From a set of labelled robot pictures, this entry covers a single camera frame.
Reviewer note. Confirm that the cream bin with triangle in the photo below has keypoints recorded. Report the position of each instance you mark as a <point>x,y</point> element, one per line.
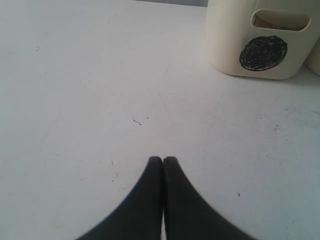
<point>313,59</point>

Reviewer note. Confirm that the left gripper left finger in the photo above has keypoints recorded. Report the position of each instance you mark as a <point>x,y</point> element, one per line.
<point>139,216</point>

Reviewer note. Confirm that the cream bin with circle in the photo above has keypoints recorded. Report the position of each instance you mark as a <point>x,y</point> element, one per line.
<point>268,39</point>

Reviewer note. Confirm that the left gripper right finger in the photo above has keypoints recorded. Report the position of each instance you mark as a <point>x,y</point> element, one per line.
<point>187,216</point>

